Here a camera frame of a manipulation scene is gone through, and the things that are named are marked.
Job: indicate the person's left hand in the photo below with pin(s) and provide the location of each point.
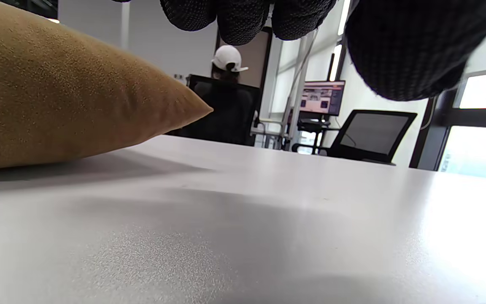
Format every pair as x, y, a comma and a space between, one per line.
416, 42

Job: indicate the brown pillow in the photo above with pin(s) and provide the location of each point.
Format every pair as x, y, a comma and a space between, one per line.
57, 97

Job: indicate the black mesh chair chrome base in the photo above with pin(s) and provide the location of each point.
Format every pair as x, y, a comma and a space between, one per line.
373, 133

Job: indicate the computer monitor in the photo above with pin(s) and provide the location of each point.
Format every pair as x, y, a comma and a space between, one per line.
322, 98

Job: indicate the white cap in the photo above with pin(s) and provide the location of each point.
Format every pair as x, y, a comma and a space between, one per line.
227, 57

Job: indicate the black office chair black base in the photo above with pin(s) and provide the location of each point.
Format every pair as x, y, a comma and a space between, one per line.
226, 114

